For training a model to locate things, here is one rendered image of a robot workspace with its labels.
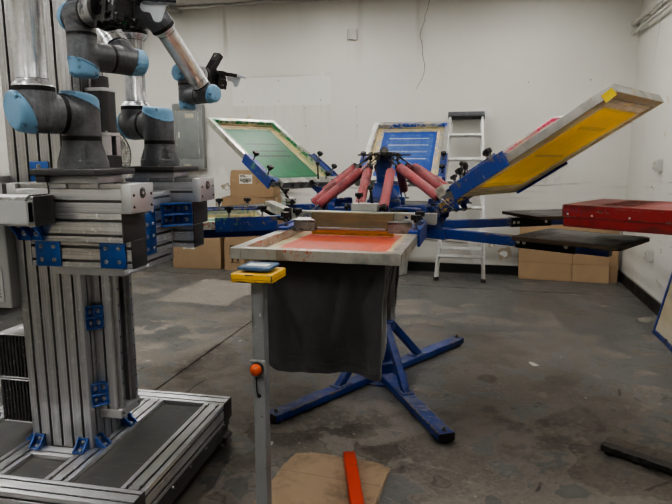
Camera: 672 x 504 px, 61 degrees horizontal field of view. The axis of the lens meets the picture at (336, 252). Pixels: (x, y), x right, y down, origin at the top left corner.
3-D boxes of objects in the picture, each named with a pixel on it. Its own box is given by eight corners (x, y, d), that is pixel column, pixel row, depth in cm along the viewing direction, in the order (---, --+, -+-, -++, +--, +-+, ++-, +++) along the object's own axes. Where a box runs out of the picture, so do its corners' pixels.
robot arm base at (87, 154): (46, 168, 176) (43, 135, 174) (77, 167, 190) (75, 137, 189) (91, 168, 173) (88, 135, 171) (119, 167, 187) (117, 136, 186)
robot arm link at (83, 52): (118, 79, 155) (115, 36, 153) (78, 74, 146) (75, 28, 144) (101, 81, 159) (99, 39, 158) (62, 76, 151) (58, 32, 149)
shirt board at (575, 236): (649, 255, 252) (651, 237, 251) (618, 268, 224) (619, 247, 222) (405, 229, 344) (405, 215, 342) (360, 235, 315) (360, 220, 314)
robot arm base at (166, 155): (133, 166, 223) (131, 140, 222) (152, 165, 238) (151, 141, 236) (169, 166, 221) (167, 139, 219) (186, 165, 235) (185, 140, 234)
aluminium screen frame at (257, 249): (401, 266, 183) (401, 254, 182) (230, 258, 196) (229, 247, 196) (424, 234, 258) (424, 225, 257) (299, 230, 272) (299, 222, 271)
